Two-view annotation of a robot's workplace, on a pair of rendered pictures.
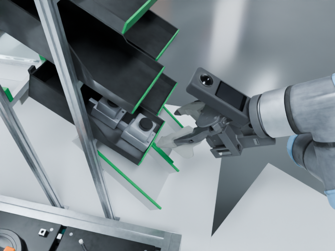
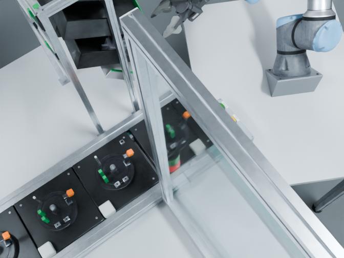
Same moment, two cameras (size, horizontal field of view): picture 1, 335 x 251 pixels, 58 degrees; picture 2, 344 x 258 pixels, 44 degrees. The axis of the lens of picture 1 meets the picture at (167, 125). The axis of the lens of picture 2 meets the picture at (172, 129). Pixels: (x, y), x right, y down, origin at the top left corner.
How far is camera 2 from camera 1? 96 cm
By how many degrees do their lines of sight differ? 30
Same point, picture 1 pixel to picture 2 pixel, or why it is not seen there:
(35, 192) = (75, 143)
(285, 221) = (217, 33)
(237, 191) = not seen: hidden behind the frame
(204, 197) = not seen: hidden behind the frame
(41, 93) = (87, 61)
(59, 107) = (100, 60)
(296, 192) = (209, 13)
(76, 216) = (126, 122)
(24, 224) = (107, 149)
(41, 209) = (104, 137)
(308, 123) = not seen: outside the picture
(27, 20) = (86, 23)
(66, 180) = (83, 121)
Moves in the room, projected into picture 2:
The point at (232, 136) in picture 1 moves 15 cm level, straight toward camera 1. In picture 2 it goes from (196, 6) to (221, 39)
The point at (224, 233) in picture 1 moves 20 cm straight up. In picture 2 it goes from (196, 65) to (197, 39)
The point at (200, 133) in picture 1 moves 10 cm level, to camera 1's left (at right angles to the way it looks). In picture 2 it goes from (185, 15) to (164, 35)
